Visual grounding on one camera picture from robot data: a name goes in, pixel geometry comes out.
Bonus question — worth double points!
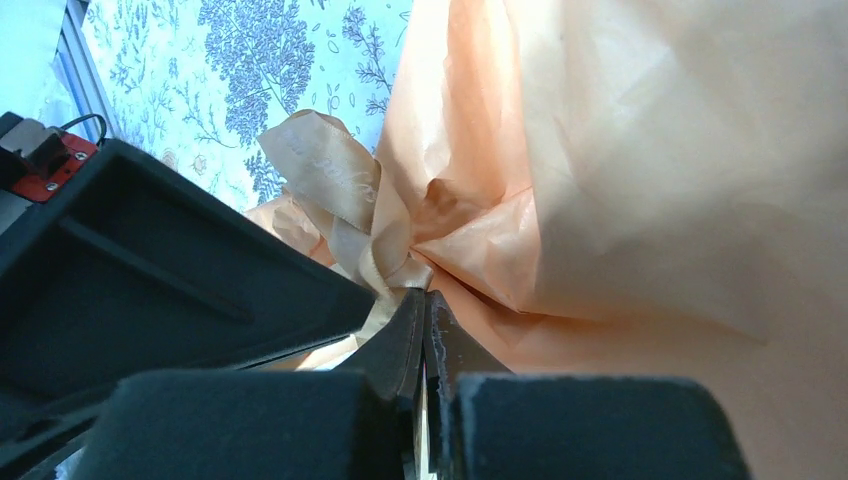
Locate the tan wrapping paper sheet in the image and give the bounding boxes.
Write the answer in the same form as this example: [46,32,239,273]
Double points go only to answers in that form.
[245,0,848,480]

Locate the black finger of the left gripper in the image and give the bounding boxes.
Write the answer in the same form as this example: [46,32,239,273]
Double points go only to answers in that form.
[1,140,374,479]

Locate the floral patterned table mat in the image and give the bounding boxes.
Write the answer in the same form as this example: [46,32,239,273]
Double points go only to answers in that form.
[56,0,412,211]

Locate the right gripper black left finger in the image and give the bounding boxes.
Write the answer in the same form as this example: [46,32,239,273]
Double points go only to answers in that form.
[339,289,426,479]

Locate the tan ribbon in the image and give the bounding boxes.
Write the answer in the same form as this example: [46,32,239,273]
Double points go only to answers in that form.
[246,110,433,344]

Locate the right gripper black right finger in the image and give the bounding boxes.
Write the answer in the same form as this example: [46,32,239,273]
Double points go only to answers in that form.
[423,291,509,479]

